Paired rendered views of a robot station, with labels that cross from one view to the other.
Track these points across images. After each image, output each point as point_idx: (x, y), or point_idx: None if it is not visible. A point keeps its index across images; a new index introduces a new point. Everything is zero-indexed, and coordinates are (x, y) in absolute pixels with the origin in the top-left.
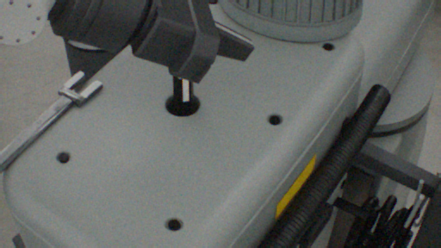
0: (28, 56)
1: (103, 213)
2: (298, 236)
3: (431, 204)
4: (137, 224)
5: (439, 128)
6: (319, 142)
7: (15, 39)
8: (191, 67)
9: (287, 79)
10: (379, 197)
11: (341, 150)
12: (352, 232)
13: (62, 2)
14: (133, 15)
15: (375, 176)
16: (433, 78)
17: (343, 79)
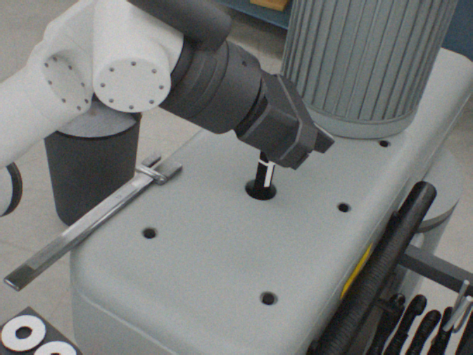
0: None
1: (198, 288)
2: (364, 320)
3: None
4: (234, 298)
5: None
6: (376, 231)
7: (127, 105)
8: (292, 155)
9: (350, 172)
10: None
11: (393, 240)
12: (381, 328)
13: (179, 75)
14: (248, 99)
15: (396, 274)
16: (462, 179)
17: (400, 174)
